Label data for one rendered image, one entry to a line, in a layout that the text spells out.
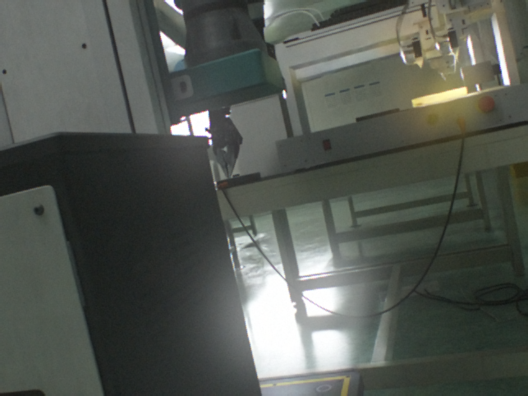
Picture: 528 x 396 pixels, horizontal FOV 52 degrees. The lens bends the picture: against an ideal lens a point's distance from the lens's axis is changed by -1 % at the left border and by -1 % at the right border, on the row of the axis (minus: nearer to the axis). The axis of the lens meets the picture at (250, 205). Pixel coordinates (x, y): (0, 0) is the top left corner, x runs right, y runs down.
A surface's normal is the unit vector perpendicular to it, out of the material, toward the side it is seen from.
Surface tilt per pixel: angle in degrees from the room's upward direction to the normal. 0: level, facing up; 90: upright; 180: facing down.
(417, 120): 90
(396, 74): 90
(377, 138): 90
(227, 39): 72
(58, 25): 90
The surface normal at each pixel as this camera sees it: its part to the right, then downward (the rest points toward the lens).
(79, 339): -0.25, 0.11
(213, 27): -0.14, -0.22
